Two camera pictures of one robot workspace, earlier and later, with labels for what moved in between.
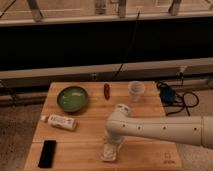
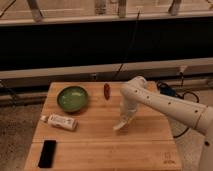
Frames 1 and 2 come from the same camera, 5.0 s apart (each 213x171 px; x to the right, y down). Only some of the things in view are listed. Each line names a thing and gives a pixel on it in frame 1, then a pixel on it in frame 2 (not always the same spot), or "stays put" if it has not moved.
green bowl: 72,99 stays put
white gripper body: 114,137 -> 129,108
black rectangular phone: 47,155 stays put
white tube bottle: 61,122 stays put
